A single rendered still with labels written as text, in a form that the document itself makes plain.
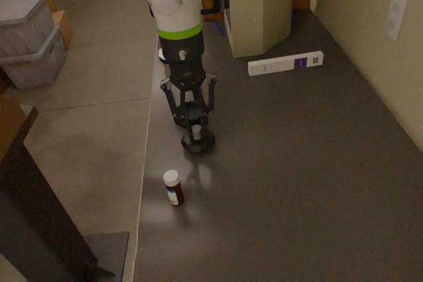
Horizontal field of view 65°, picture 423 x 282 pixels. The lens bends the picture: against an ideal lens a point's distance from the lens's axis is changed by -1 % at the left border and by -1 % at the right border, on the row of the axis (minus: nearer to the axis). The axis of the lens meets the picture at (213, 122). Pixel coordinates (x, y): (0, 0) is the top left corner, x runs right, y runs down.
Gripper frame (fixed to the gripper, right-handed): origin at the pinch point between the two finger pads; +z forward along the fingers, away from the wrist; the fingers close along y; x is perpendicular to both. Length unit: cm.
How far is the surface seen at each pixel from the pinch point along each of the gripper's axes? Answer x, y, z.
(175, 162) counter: -5.0, -6.4, 7.7
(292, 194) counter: -19.7, 20.5, 7.7
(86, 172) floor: 87, -80, 102
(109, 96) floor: 171, -78, 101
